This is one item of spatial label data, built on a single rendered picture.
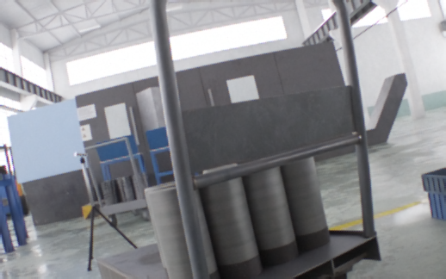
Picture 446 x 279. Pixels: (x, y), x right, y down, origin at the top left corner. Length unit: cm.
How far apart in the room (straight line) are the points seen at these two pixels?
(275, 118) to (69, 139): 679
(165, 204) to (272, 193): 29
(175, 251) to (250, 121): 35
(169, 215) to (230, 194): 17
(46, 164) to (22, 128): 80
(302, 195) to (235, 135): 37
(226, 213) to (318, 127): 31
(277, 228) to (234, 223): 13
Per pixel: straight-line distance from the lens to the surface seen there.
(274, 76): 767
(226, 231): 110
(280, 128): 101
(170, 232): 104
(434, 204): 231
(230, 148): 94
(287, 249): 119
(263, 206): 116
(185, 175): 87
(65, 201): 775
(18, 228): 555
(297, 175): 123
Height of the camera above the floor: 59
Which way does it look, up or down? level
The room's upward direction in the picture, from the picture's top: 13 degrees counter-clockwise
